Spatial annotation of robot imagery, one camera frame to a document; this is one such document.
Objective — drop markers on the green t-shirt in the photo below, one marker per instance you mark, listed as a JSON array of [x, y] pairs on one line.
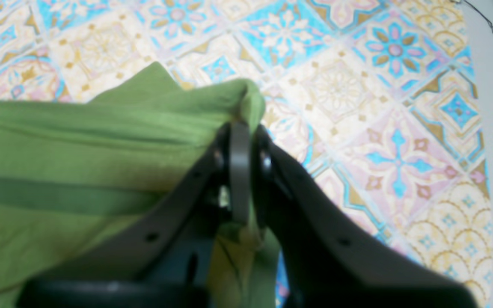
[[72, 175]]

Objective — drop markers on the patterned tile tablecloth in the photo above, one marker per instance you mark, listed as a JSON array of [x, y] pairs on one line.
[[375, 98]]

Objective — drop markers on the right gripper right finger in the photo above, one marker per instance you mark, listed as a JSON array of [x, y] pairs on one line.
[[330, 261]]

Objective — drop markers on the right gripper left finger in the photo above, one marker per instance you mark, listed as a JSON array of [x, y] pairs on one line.
[[163, 260]]

